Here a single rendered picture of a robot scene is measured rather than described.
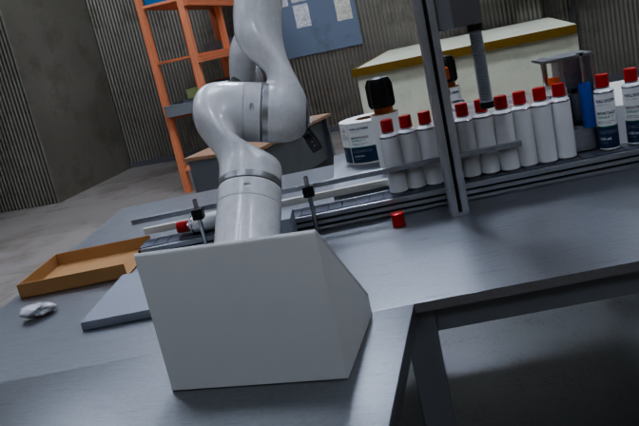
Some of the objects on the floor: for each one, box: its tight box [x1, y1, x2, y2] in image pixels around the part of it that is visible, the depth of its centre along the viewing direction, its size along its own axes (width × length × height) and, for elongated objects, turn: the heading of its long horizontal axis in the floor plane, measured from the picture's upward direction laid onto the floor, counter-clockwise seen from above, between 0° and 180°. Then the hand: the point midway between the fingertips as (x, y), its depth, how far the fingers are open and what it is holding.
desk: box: [183, 113, 335, 193], centre depth 543 cm, size 66×128×68 cm, turn 20°
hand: (314, 144), depth 185 cm, fingers closed
